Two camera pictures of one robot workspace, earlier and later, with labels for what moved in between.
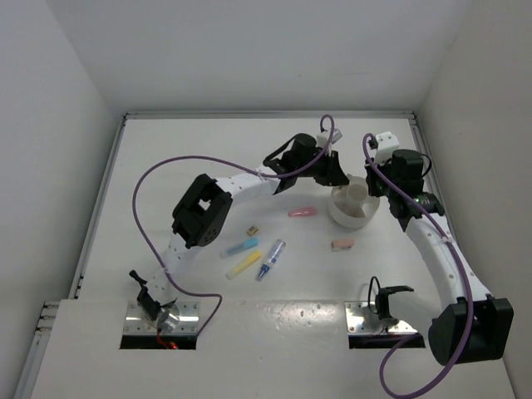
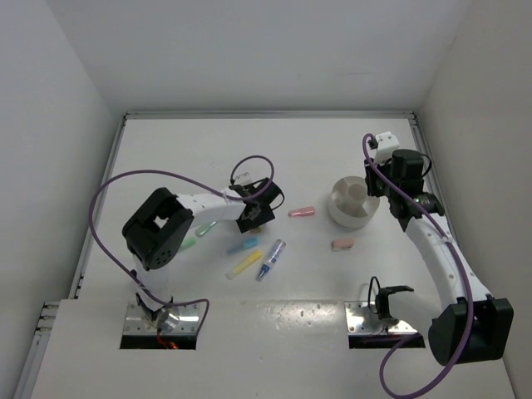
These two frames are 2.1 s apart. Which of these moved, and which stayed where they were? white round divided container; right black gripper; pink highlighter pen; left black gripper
Moved: left black gripper
Stayed: white round divided container; right black gripper; pink highlighter pen
